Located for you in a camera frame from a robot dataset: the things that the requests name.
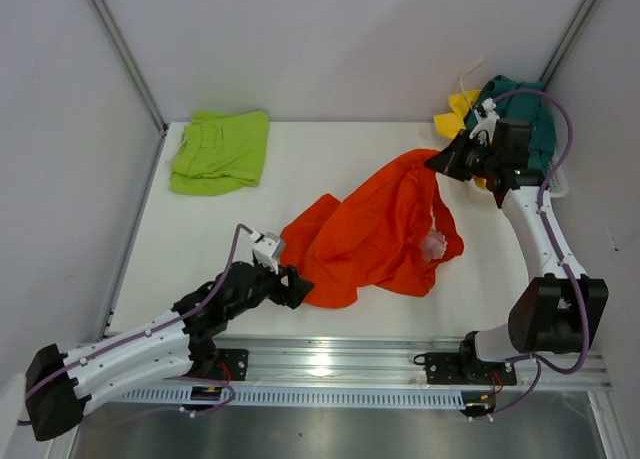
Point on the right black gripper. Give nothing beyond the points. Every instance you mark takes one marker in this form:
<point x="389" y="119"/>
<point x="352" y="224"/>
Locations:
<point x="447" y="162"/>

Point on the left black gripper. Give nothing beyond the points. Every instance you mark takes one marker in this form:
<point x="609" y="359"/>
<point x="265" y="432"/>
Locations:
<point x="291" y="294"/>

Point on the orange shorts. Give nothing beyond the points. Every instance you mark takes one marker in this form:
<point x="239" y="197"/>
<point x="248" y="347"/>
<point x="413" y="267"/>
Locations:
<point x="392" y="232"/>

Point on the lime green shorts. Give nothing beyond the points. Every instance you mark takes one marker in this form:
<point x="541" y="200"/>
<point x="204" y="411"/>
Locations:
<point x="220" y="153"/>

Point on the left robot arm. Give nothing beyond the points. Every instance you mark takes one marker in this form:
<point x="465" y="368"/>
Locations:
<point x="64" y="387"/>

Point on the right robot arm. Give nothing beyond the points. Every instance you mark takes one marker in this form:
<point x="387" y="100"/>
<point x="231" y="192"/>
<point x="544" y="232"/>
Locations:
<point x="555" y="319"/>

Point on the yellow shorts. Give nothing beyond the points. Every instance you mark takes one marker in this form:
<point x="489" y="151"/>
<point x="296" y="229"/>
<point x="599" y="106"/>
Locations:
<point x="448" y="125"/>

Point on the teal shorts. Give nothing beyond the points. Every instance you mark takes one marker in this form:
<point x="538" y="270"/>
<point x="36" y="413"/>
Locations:
<point x="526" y="107"/>

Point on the white plastic basket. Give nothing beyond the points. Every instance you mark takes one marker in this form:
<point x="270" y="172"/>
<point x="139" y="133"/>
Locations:
<point x="558" y="186"/>

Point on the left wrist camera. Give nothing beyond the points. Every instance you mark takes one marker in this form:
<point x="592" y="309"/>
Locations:
<point x="266" y="249"/>

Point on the aluminium rail frame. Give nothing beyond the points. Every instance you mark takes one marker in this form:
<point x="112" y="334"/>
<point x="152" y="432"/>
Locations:
<point x="381" y="363"/>

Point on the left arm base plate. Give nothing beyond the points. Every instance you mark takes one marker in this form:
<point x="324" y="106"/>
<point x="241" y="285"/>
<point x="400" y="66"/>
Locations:
<point x="232" y="364"/>

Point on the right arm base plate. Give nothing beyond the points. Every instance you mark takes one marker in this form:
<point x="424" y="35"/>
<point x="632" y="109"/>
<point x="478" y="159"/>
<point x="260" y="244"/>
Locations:
<point x="448" y="368"/>

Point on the slotted cable duct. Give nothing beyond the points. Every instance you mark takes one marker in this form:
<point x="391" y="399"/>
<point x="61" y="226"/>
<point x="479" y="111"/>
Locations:
<point x="249" y="395"/>

